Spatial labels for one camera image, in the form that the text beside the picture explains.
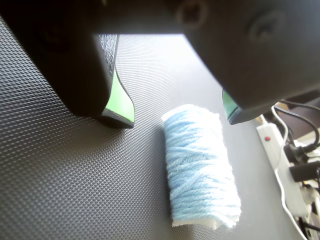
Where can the light blue yarn-wrapped block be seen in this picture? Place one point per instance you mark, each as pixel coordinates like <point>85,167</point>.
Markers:
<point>197,165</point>

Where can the black power plug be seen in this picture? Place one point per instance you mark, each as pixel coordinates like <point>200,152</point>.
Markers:
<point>303,171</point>
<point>295,152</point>

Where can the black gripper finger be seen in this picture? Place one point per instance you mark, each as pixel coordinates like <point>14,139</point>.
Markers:
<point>262,65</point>
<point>75,75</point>

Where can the white power strip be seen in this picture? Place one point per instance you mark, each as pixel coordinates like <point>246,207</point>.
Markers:
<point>271,147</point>

